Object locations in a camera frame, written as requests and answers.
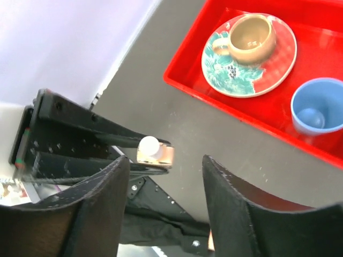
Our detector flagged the blue plastic cup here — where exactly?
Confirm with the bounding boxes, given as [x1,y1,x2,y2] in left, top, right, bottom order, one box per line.
[290,78,342,136]

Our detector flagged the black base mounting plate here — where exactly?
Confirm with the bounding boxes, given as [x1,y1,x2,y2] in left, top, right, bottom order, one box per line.
[125,177,214,256]

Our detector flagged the person's hand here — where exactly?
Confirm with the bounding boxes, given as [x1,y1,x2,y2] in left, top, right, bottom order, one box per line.
[208,231,215,251]

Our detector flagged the black sleeved forearm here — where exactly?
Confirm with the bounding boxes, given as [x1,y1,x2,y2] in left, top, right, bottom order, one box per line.
[120,207,210,255]

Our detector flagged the nail polish bottle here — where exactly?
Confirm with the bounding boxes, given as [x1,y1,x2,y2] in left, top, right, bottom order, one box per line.
[136,136,175,169]

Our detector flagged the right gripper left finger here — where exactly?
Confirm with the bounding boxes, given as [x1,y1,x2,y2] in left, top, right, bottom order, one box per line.
[1,156,130,256]

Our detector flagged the red plastic tray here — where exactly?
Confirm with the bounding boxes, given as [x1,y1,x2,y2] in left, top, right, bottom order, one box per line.
[163,1,342,167]

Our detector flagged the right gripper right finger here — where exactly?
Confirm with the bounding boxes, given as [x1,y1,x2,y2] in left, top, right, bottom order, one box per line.
[202,155,342,256]

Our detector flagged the beige ceramic mug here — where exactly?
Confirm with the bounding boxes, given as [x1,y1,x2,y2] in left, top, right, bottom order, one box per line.
[212,13,277,65]

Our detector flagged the floral ceramic plate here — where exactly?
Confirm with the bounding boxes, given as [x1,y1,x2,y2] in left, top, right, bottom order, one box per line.
[201,13,297,98]

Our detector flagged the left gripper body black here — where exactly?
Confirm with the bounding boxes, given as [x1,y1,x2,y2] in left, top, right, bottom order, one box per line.
[9,92,110,183]

